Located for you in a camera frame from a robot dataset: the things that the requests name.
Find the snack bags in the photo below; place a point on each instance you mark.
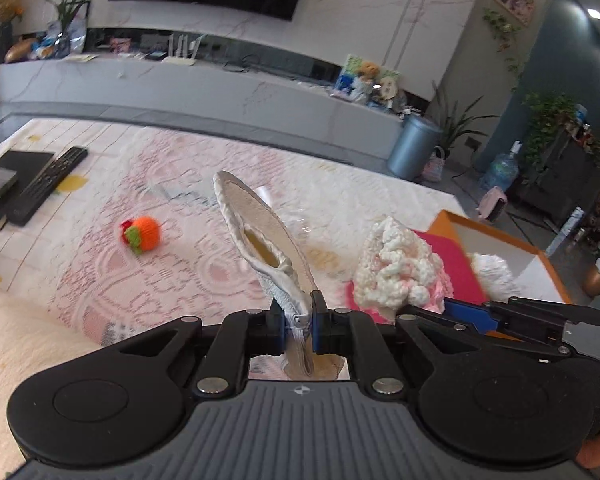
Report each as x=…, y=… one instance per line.
x=50, y=47

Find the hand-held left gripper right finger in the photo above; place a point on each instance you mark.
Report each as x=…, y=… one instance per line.
x=320, y=331

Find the blue water jug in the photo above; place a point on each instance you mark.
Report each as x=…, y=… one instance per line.
x=500, y=172

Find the small pink heater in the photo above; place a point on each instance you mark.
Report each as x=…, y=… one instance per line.
x=492, y=205

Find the brown teddy bear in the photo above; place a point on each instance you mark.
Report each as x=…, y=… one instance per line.
x=367, y=77

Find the green plant in vase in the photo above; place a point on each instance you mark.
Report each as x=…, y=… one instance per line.
x=70, y=10

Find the dark cabinet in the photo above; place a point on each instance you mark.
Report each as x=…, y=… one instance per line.
x=565, y=180

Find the grey-blue trash bin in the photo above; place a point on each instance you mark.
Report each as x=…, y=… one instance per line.
x=412, y=147

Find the magenta box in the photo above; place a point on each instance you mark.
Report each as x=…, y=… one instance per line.
x=455, y=265

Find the hanging green vine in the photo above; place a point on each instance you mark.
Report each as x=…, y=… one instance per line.
x=502, y=30

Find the copper pot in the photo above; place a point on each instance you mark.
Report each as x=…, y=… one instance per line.
x=597, y=280

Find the white marble tv console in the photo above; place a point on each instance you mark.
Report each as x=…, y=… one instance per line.
x=180, y=90

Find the black remote control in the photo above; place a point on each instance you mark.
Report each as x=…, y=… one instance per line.
x=45, y=187

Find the tall leafy potted plant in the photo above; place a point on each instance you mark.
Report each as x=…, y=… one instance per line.
x=455, y=125

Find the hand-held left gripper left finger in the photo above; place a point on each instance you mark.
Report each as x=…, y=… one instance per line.
x=279, y=331

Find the climbing green plant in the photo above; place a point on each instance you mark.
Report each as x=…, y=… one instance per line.
x=550, y=125

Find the white router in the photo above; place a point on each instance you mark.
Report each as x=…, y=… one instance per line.
x=182, y=57

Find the orange knitted toy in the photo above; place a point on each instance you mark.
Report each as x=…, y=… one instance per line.
x=145, y=234

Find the white slipper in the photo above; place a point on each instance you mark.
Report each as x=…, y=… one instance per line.
x=260, y=220

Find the brown bread loaf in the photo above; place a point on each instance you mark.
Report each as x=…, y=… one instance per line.
x=19, y=52

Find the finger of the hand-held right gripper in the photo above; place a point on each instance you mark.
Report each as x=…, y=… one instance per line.
x=467, y=316
x=560, y=312

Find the pink woven basket bag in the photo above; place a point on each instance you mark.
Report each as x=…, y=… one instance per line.
x=434, y=167

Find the orange flowers in vase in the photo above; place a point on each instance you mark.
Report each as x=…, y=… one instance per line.
x=9, y=10

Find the white pink crocheted hat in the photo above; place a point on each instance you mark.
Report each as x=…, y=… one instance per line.
x=395, y=265

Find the white fluffy plush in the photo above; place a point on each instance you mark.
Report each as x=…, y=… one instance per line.
x=495, y=277

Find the orange cardboard box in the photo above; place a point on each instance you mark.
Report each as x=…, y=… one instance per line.
x=530, y=265

